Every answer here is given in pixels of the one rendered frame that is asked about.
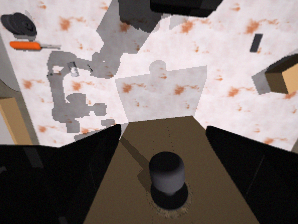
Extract orange-handled screwdriver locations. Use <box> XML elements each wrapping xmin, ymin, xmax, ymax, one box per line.
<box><xmin>9</xmin><ymin>41</ymin><xmax>60</xmax><ymax>50</ymax></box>

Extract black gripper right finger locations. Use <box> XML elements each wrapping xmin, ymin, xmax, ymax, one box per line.
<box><xmin>205</xmin><ymin>126</ymin><xmax>298</xmax><ymax>224</ymax></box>

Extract brown wooden door panel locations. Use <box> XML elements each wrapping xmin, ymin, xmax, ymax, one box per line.
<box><xmin>84</xmin><ymin>116</ymin><xmax>260</xmax><ymax>224</ymax></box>

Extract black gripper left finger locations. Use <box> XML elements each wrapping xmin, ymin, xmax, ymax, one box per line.
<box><xmin>0</xmin><ymin>124</ymin><xmax>121</xmax><ymax>224</ymax></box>

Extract tan cardboard box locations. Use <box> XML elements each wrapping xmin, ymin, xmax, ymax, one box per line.
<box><xmin>265</xmin><ymin>54</ymin><xmax>298</xmax><ymax>94</ymax></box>

